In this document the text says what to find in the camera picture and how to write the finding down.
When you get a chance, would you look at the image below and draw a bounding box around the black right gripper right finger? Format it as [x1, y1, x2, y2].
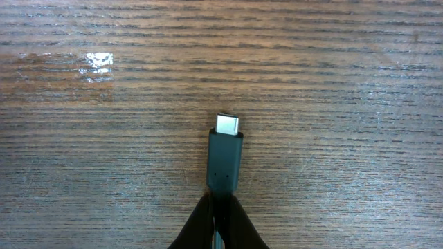
[221, 195, 269, 249]

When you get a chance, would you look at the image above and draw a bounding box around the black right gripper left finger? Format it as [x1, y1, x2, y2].
[168, 194, 213, 249]

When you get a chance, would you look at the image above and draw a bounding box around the black USB-C charger cable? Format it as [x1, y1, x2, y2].
[206, 113, 244, 249]

